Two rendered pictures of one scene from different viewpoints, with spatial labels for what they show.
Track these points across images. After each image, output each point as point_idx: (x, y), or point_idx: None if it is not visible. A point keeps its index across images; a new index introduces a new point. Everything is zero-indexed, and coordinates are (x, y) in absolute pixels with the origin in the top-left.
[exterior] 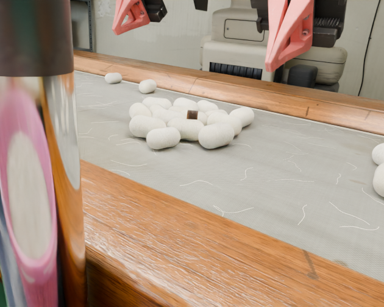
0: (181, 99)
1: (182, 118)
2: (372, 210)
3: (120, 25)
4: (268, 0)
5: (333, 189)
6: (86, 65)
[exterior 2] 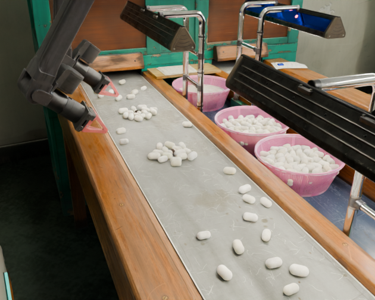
0: (131, 114)
1: (145, 108)
2: (139, 98)
3: (99, 130)
4: (111, 81)
5: (138, 100)
6: (119, 158)
